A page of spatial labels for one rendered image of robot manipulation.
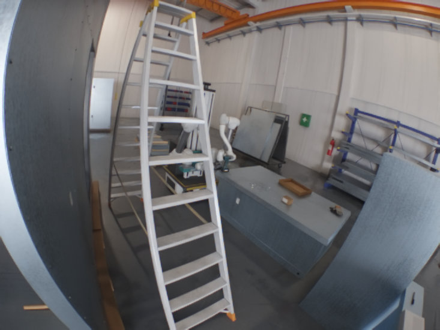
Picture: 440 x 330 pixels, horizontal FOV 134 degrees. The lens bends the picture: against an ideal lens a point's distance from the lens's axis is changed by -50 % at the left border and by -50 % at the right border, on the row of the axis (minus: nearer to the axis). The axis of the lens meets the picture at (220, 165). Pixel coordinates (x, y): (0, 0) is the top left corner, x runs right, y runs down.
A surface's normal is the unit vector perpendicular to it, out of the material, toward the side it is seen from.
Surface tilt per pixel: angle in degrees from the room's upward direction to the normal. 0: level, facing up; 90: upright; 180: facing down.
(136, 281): 0
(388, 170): 90
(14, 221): 90
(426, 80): 90
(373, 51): 90
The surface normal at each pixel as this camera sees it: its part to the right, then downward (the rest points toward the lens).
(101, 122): 0.55, 0.36
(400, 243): -0.81, 0.05
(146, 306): 0.17, -0.93
